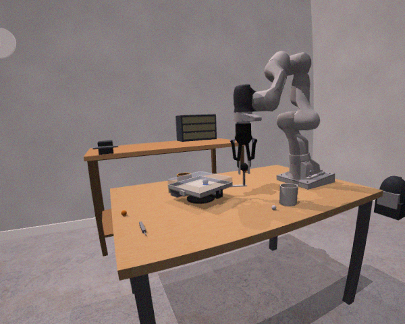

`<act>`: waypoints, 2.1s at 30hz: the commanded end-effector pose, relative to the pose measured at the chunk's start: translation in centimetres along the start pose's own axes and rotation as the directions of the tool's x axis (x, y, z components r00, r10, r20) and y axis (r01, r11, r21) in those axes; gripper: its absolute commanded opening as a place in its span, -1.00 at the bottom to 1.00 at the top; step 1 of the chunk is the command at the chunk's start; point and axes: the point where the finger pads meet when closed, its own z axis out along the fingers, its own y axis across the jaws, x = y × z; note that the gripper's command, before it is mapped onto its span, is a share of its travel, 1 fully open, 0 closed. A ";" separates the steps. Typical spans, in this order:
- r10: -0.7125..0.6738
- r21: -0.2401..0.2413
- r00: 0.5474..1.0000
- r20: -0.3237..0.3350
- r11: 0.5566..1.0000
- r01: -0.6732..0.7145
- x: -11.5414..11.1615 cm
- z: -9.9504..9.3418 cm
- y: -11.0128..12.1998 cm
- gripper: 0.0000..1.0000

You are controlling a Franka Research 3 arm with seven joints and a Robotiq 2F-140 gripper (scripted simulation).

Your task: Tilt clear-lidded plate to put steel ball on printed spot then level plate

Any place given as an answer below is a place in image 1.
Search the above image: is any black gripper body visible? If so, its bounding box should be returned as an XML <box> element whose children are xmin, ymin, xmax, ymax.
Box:
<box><xmin>235</xmin><ymin>123</ymin><xmax>252</xmax><ymax>145</ymax></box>

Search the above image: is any dark grey mug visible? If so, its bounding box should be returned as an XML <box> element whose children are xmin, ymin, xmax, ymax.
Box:
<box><xmin>279</xmin><ymin>183</ymin><xmax>298</xmax><ymax>207</ymax></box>

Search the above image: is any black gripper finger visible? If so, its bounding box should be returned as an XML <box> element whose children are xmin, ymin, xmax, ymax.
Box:
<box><xmin>230</xmin><ymin>138</ymin><xmax>243</xmax><ymax>175</ymax></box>
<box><xmin>245</xmin><ymin>138</ymin><xmax>257</xmax><ymax>174</ymax></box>

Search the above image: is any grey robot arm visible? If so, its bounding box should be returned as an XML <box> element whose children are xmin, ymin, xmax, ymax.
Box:
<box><xmin>234</xmin><ymin>51</ymin><xmax>324</xmax><ymax>180</ymax></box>

